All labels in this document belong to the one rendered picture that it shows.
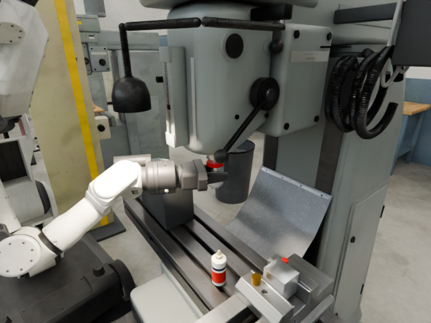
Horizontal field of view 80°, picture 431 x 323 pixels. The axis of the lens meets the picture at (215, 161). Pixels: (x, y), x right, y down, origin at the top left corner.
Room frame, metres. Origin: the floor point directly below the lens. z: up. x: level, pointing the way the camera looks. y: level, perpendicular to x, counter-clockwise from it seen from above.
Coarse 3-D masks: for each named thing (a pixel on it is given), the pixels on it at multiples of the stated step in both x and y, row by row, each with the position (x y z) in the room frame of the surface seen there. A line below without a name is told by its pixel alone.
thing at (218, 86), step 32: (224, 0) 0.55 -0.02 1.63; (192, 32) 0.55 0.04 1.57; (224, 32) 0.53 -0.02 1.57; (256, 32) 0.58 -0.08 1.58; (192, 64) 0.55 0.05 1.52; (224, 64) 0.53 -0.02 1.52; (256, 64) 0.58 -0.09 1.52; (192, 96) 0.55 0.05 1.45; (224, 96) 0.53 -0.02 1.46; (192, 128) 0.55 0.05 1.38; (224, 128) 0.53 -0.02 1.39; (256, 128) 0.60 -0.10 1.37
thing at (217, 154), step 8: (256, 80) 0.57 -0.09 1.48; (264, 80) 0.56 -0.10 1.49; (272, 80) 0.57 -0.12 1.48; (256, 88) 0.56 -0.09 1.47; (264, 88) 0.55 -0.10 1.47; (272, 88) 0.57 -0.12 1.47; (256, 96) 0.55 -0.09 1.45; (264, 96) 0.56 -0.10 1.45; (272, 96) 0.56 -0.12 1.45; (256, 104) 0.56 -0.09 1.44; (264, 104) 0.56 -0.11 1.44; (272, 104) 0.57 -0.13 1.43; (256, 112) 0.54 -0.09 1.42; (248, 120) 0.53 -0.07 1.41; (240, 128) 0.52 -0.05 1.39; (232, 144) 0.50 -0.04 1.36; (216, 152) 0.49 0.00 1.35; (224, 152) 0.48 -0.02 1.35; (216, 160) 0.48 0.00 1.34; (224, 160) 0.48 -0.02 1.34
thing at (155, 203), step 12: (144, 192) 0.90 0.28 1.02; (180, 192) 0.80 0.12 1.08; (192, 192) 0.83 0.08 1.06; (144, 204) 0.91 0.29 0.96; (156, 204) 0.81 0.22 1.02; (168, 204) 0.77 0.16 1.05; (180, 204) 0.80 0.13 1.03; (192, 204) 0.83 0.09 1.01; (156, 216) 0.82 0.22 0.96; (168, 216) 0.77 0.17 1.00; (180, 216) 0.80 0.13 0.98; (192, 216) 0.83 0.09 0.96; (168, 228) 0.76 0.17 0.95
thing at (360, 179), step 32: (320, 128) 0.81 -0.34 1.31; (288, 160) 0.89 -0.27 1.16; (320, 160) 0.79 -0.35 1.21; (352, 160) 0.74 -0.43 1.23; (384, 160) 0.88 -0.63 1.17; (352, 192) 0.75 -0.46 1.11; (384, 192) 0.90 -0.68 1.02; (352, 224) 0.75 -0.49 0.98; (320, 256) 0.74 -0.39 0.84; (352, 256) 0.79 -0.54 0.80; (352, 288) 0.83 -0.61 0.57; (352, 320) 0.91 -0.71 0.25
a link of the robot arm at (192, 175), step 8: (168, 160) 0.62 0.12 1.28; (192, 160) 0.67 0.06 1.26; (200, 160) 0.66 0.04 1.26; (160, 168) 0.58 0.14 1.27; (168, 168) 0.59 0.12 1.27; (176, 168) 0.61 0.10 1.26; (184, 168) 0.61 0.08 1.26; (192, 168) 0.61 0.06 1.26; (200, 168) 0.61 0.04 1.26; (160, 176) 0.57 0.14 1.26; (168, 176) 0.57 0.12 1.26; (176, 176) 0.59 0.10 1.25; (184, 176) 0.58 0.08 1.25; (192, 176) 0.58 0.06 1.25; (200, 176) 0.58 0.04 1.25; (160, 184) 0.56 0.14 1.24; (168, 184) 0.57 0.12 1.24; (176, 184) 0.59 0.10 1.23; (184, 184) 0.58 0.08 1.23; (192, 184) 0.58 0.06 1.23; (200, 184) 0.57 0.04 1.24; (160, 192) 0.57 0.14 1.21; (168, 192) 0.58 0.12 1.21
